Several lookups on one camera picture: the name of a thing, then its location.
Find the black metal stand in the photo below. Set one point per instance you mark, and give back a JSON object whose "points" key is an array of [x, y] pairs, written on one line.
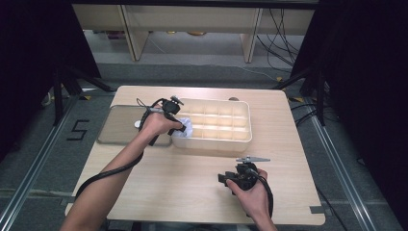
{"points": [[58, 96], [320, 96]]}

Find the white sock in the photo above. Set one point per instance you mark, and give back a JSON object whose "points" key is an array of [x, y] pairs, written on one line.
{"points": [[185, 128]]}

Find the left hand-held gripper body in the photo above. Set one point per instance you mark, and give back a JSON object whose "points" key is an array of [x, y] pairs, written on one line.
{"points": [[171, 107]]}

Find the clear grey box lid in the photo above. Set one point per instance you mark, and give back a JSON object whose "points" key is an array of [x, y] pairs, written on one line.
{"points": [[118, 128]]}

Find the person's left hand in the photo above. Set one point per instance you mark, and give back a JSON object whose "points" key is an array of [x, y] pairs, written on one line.
{"points": [[157, 125]]}

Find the grey tape strip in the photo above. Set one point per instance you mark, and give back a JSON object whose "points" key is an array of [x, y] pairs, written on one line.
{"points": [[317, 210], [69, 200]]}

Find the cream divided storage box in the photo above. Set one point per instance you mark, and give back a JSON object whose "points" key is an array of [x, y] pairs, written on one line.
{"points": [[215, 123]]}

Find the light wooden desk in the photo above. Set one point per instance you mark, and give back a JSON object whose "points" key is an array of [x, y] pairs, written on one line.
{"points": [[192, 17]]}

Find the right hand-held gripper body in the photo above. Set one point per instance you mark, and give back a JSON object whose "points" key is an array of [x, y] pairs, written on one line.
{"points": [[245, 179]]}

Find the person's right hand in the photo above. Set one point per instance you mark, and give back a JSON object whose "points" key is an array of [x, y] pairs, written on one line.
{"points": [[253, 200]]}

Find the brown round table cap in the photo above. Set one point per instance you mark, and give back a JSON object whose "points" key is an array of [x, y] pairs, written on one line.
{"points": [[233, 98]]}

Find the aluminium floor rail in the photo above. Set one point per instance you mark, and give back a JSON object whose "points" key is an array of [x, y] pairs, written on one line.
{"points": [[340, 170], [35, 163]]}

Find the dark curtain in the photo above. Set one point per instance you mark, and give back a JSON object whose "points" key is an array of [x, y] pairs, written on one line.
{"points": [[29, 64], [369, 80]]}

